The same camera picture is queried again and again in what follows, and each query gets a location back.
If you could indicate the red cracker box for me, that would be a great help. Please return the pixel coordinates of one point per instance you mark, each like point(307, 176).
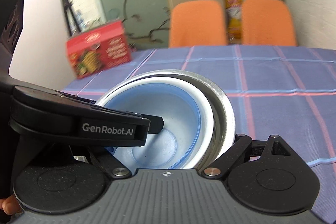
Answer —
point(98, 49)

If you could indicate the person's left hand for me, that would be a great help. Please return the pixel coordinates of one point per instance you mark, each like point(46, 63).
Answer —
point(10, 205)

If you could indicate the white plastic bowl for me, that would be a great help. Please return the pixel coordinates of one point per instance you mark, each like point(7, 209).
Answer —
point(207, 119)

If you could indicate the blue translucent plastic bowl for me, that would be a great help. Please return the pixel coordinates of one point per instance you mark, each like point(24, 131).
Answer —
point(170, 148)

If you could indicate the orange chair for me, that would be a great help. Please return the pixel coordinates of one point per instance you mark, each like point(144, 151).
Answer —
point(189, 35)
point(267, 23)

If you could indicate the stainless steel bowl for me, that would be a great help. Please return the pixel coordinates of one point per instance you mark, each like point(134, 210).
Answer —
point(224, 118)

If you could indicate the blue plaid tablecloth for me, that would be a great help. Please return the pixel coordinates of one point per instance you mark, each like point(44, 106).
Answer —
point(288, 91)

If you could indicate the right orange chair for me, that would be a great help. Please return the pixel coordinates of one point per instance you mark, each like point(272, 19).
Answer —
point(267, 23)

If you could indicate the yellow snack bag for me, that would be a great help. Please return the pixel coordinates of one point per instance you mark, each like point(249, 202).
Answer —
point(233, 10)

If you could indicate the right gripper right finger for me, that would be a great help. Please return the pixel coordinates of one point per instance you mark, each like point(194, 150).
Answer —
point(234, 156)

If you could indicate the left orange chair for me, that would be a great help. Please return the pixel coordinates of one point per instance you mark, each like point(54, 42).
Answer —
point(189, 35)

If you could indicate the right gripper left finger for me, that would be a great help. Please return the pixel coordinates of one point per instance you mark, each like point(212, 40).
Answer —
point(108, 164)

